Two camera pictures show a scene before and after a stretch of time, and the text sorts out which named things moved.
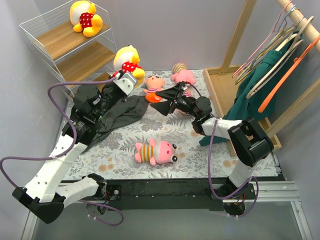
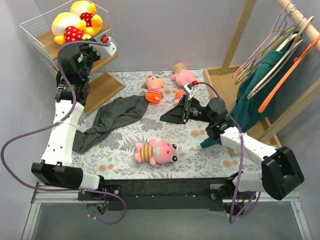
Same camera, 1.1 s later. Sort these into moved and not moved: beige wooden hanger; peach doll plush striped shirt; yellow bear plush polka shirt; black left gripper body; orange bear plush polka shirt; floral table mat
Moved: black left gripper body; orange bear plush polka shirt
Not moved: yellow bear plush polka shirt; peach doll plush striped shirt; beige wooden hanger; floral table mat
